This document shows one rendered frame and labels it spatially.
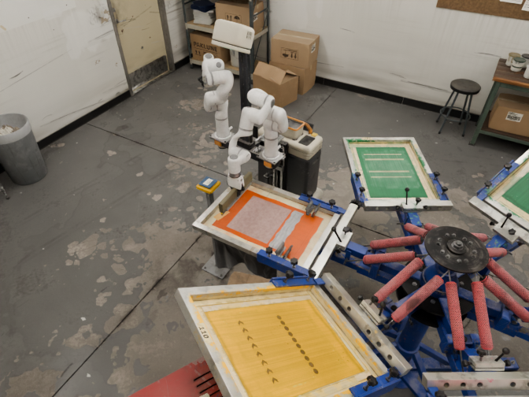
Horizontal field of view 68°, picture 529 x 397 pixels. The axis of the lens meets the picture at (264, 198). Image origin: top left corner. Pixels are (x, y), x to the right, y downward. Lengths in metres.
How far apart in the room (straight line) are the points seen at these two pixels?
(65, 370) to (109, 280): 0.78
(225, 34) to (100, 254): 2.35
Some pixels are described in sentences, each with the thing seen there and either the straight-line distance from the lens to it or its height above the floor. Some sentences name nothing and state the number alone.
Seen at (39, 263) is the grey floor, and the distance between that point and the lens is 4.06.
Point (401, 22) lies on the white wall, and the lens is 5.71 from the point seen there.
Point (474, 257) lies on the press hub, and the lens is 2.14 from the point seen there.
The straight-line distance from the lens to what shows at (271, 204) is 2.66.
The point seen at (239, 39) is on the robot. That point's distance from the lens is 2.35.
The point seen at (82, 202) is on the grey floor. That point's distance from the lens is 4.50.
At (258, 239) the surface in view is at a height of 0.95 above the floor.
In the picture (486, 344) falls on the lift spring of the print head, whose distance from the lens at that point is 2.12.
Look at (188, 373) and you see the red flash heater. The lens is 1.86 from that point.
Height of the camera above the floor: 2.78
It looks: 43 degrees down
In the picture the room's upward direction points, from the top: straight up
